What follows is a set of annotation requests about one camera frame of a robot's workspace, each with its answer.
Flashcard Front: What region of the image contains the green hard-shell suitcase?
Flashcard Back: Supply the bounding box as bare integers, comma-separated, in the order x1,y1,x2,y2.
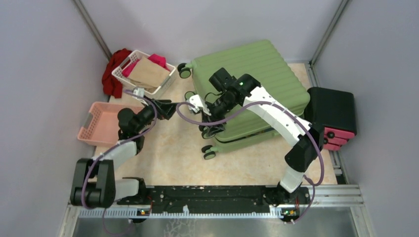
177,39,310,159

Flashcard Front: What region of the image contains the black and pink storage stack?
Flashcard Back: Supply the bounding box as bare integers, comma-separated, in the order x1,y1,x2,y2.
304,87,357,151

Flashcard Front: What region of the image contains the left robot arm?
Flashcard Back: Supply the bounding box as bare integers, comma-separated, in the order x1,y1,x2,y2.
70,99,177,209

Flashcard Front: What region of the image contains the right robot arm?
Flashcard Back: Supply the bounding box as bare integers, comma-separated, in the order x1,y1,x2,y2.
202,68,324,193

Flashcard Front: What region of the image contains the tan folded cloth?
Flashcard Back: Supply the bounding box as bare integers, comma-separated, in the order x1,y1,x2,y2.
127,57,170,93

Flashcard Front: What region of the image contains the magenta cloth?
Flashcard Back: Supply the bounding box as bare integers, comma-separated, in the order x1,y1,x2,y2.
122,54,171,77

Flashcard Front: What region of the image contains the red cloth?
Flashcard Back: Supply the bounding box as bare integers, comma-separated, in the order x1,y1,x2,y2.
101,48,132,99

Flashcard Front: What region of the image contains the white plastic basket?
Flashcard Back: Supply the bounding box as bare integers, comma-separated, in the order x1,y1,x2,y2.
111,50,176,99

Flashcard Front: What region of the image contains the pink plastic basket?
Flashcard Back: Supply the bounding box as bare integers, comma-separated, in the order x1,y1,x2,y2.
77,102,143,148

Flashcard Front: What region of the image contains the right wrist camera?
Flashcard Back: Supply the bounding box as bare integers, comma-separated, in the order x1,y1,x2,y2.
187,94,211,116

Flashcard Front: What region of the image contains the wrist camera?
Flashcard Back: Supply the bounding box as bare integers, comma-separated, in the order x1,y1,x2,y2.
187,94,211,116
132,87,145,98

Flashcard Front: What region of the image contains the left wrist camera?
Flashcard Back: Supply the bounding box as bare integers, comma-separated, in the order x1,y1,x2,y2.
132,87,145,98

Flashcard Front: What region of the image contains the left aluminium corner post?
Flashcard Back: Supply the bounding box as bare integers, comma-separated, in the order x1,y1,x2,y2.
71,0,112,60

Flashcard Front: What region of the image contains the aluminium corner post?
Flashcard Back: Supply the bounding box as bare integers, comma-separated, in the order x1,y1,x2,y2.
309,0,351,67
71,0,112,60

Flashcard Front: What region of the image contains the right aluminium corner post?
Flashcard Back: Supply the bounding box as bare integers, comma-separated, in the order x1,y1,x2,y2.
309,0,351,67

